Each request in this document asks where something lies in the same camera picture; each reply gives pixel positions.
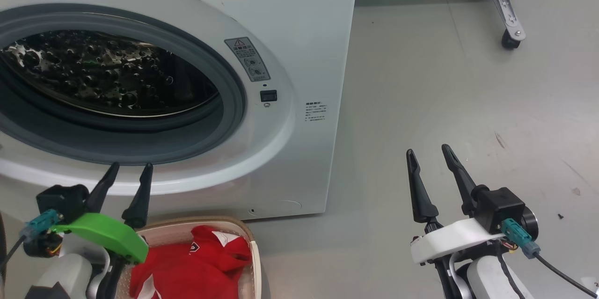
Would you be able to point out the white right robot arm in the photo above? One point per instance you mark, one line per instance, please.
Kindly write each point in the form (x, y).
(486, 280)

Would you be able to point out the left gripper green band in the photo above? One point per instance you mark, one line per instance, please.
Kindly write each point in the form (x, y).
(112, 238)

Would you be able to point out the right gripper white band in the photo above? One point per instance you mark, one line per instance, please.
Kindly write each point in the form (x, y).
(444, 243)

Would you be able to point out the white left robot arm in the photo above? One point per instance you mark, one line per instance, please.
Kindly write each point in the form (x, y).
(63, 273)

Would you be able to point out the white partition panel with caster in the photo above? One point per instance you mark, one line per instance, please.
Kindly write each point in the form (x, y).
(507, 4)

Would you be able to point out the cream perforated laundry basket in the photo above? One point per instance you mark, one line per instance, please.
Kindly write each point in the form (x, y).
(248, 243)

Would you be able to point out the grey warning sticker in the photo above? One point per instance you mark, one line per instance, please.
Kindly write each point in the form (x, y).
(247, 59)

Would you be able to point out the red and white garment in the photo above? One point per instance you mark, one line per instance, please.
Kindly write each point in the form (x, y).
(196, 266)

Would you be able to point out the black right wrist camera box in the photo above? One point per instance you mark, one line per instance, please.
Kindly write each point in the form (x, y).
(500, 205)

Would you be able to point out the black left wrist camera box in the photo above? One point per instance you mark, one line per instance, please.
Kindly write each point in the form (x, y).
(61, 200)

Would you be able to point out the white front-load washing machine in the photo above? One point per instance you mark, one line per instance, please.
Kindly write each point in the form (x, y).
(299, 32)

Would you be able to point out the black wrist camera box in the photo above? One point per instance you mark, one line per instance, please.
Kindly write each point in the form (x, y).
(500, 205)
(61, 200)

